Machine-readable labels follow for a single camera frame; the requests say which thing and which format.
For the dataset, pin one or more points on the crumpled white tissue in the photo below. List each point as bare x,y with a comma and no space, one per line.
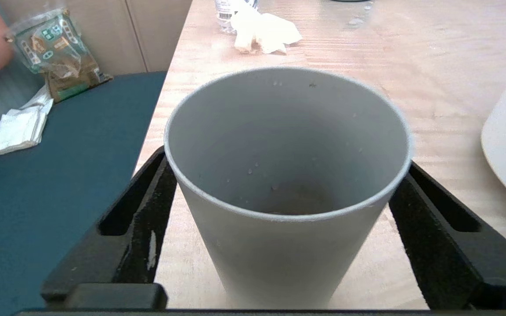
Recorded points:
266,33

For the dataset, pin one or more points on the blue upholstered bench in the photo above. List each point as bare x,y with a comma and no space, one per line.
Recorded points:
59,184

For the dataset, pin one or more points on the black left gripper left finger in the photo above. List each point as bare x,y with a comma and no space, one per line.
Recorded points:
117,250

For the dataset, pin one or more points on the clear plastic bottle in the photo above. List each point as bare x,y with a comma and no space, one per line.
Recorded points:
231,13

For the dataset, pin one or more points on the grey-blue plastic cup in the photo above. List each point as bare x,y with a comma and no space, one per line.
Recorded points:
288,197

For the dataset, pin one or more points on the white napkin pack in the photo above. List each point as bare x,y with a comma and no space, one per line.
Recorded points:
18,127

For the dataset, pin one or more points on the printed snack bag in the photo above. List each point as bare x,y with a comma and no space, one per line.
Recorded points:
55,57

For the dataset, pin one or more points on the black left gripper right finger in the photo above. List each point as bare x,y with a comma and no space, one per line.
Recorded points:
455,259

